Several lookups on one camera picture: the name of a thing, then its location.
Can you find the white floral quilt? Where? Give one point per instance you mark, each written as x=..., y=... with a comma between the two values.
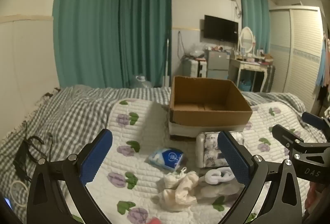
x=144, y=131

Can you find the hanging clothes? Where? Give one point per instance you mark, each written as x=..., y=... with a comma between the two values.
x=323, y=69

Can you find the cream underwear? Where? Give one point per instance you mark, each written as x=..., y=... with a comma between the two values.
x=181, y=189

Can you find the pale beige cloth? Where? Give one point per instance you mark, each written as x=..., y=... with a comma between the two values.
x=216, y=190

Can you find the floral cloth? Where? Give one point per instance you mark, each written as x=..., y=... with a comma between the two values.
x=208, y=148

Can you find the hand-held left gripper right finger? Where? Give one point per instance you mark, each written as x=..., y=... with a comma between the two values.
x=233, y=159

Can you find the black wall television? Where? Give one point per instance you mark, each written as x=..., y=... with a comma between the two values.
x=220, y=28

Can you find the narrow teal curtain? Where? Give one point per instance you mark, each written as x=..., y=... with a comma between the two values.
x=254, y=20

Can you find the red object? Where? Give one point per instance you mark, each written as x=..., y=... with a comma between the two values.
x=154, y=221

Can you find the grey mini fridge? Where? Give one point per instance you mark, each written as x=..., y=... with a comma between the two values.
x=217, y=63

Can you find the clear plastic bag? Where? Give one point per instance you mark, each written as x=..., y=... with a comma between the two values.
x=197, y=52

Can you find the grey suitcase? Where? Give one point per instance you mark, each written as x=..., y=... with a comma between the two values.
x=192, y=68

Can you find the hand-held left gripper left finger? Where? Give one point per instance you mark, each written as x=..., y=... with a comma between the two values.
x=96, y=158

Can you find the white socks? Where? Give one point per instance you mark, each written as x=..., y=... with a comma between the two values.
x=215, y=176

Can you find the blue bin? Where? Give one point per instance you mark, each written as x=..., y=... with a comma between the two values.
x=244, y=85

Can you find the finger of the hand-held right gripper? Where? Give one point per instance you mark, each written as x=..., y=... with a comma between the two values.
x=313, y=121
x=286, y=135

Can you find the clear water jug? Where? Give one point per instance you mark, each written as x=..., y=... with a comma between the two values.
x=141, y=81

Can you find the blue tissue packet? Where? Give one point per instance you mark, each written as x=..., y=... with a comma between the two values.
x=167, y=158

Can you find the white oval mirror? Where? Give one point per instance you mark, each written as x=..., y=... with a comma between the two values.
x=246, y=39

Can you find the white dressing table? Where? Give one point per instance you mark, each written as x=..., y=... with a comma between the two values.
x=247, y=66

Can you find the white slatted wardrobe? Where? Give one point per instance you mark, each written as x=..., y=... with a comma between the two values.
x=299, y=51

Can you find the brown cardboard box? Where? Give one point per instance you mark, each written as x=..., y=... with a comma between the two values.
x=206, y=100

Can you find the phone with lit screen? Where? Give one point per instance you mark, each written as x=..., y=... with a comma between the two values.
x=8, y=204

